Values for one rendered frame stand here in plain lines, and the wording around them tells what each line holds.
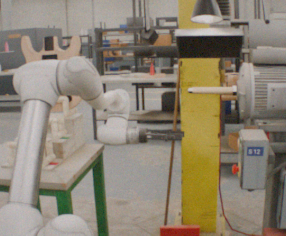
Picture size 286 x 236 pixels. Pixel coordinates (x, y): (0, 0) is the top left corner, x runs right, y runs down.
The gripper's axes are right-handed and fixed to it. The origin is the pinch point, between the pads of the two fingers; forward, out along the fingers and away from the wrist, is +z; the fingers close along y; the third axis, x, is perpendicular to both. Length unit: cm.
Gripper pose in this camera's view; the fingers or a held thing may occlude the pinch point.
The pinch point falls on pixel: (181, 135)
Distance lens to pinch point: 180.0
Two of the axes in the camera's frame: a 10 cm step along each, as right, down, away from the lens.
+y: -1.8, 0.6, -9.8
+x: -0.1, -10.0, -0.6
